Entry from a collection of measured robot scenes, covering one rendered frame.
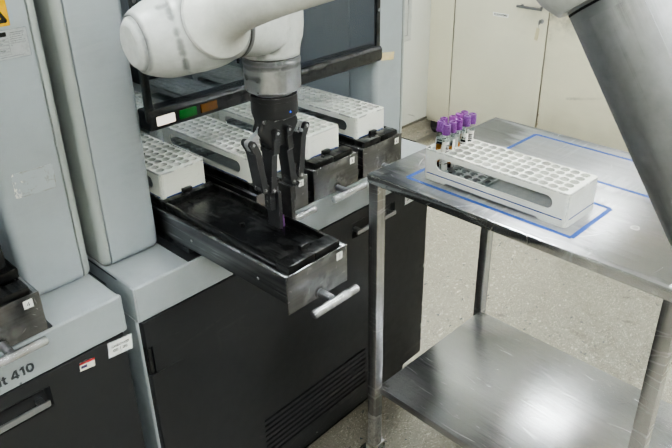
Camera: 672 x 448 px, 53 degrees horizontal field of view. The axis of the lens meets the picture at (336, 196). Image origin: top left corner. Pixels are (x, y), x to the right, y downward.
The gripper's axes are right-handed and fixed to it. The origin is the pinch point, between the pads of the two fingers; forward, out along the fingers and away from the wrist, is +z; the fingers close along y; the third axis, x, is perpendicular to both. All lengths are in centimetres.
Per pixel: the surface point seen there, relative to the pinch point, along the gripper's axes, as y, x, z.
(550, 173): -33.5, 32.0, -3.8
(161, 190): 9.4, -22.2, 0.8
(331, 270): 1.6, 13.3, 6.8
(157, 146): 1.8, -34.2, -2.4
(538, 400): -45, 31, 56
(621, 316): -129, 20, 85
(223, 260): 11.3, -2.4, 6.8
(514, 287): -120, -15, 85
